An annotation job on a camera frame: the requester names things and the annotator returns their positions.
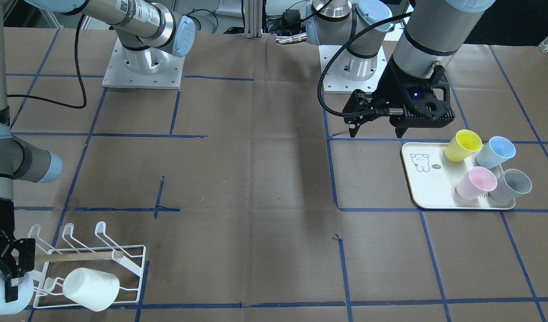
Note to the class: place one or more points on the white wire cup rack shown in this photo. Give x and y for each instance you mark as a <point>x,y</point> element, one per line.
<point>53,265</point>

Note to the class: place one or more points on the grey plastic cup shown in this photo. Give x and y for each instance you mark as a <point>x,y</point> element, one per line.
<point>511,184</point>

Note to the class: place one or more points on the pink plastic cup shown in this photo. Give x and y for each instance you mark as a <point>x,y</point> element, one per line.
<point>477,182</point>

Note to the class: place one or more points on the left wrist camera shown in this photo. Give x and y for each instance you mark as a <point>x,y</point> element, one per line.
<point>425,102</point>

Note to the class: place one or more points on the white plastic cup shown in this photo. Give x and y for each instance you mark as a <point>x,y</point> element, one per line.
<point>96,290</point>

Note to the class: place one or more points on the light blue plastic cup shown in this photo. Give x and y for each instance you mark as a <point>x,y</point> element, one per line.
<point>497,150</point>

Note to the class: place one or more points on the cream plastic tray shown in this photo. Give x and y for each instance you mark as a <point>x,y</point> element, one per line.
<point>432,179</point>

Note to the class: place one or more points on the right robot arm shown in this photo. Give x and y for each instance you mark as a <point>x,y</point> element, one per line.
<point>144,25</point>

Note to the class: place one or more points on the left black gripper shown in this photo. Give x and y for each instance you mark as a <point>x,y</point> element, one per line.
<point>393,81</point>

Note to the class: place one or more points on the yellow plastic cup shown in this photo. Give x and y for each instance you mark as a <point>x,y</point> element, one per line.
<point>462,145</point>

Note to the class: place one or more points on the aluminium frame post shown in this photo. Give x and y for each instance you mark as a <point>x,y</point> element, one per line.
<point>253,14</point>

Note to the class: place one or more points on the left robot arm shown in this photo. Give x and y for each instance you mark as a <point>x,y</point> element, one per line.
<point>433,32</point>

